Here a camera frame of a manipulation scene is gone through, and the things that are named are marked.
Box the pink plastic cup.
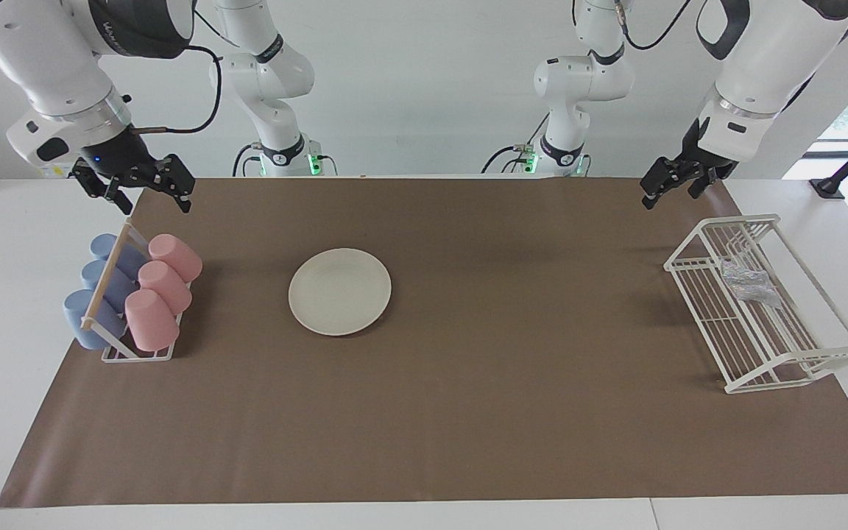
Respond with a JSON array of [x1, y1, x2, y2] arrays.
[[138, 261, 193, 316], [148, 234, 203, 283], [124, 289, 180, 352]]

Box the white wire dish rack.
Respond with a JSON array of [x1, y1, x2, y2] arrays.
[[663, 214, 848, 395]]

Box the cup rack with wooden bar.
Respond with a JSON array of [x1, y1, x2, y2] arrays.
[[80, 219, 193, 363]]

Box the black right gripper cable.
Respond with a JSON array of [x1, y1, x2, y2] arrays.
[[133, 44, 224, 135]]

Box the black left base cable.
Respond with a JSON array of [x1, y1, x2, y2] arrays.
[[481, 114, 551, 175]]

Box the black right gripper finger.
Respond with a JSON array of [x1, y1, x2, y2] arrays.
[[150, 153, 197, 214], [73, 163, 135, 216]]

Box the black base cable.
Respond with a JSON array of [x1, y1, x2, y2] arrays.
[[231, 144, 263, 177], [481, 114, 551, 175]]

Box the black right base cable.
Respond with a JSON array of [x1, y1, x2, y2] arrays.
[[231, 144, 263, 177]]

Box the brown table mat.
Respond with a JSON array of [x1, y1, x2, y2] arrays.
[[0, 177, 848, 509]]

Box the blue plastic cup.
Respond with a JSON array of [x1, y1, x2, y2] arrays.
[[81, 259, 138, 314], [63, 289, 129, 350], [90, 233, 146, 279]]

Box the silver mesh sponge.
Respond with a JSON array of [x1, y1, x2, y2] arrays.
[[721, 258, 782, 306]]

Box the cream round plate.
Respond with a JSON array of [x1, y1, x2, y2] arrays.
[[289, 248, 392, 337]]

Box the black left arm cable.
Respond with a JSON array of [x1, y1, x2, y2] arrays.
[[614, 0, 693, 52]]

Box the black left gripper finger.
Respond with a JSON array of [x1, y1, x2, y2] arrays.
[[688, 169, 723, 199], [640, 157, 690, 211]]

